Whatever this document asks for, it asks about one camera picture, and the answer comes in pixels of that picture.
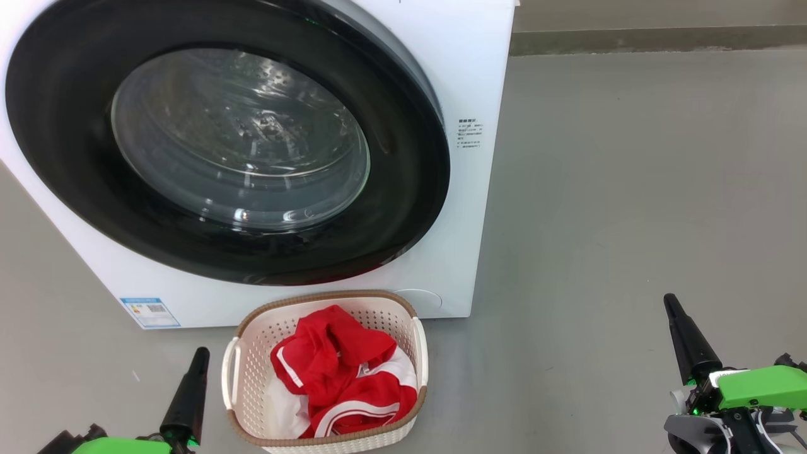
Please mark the blue energy label sticker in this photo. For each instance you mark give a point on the blue energy label sticker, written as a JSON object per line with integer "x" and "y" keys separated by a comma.
{"x": 151, "y": 312}

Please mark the white front-load washing machine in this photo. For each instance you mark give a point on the white front-load washing machine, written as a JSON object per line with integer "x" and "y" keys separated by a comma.
{"x": 466, "y": 221}

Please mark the cream basket with brown rim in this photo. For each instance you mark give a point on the cream basket with brown rim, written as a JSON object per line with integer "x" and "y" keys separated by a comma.
{"x": 265, "y": 340}

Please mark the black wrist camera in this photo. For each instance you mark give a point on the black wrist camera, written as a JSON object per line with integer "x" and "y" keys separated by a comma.
{"x": 63, "y": 442}
{"x": 793, "y": 362}

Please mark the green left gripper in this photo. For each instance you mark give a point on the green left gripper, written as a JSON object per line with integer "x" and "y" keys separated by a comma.
{"x": 120, "y": 446}

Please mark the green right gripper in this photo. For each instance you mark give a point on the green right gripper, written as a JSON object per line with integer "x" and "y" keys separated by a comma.
{"x": 763, "y": 386}

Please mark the round white filter cover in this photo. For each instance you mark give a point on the round white filter cover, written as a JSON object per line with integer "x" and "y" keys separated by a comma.
{"x": 425, "y": 299}

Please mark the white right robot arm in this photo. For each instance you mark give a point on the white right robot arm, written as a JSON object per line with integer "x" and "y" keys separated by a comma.
{"x": 693, "y": 432}

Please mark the printed text label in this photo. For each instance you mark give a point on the printed text label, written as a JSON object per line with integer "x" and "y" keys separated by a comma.
{"x": 470, "y": 132}

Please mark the black round glass washer door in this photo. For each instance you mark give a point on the black round glass washer door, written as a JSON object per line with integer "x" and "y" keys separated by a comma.
{"x": 75, "y": 189}

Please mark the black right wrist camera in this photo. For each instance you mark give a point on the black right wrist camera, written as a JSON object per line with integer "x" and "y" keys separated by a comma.
{"x": 793, "y": 362}

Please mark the grey skirting board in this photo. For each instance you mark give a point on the grey skirting board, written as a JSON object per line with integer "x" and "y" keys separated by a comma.
{"x": 662, "y": 40}

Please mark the red and white sports garment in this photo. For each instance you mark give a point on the red and white sports garment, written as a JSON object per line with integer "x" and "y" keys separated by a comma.
{"x": 328, "y": 353}

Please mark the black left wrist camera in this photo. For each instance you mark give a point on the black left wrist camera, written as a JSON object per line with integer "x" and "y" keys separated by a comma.
{"x": 63, "y": 442}

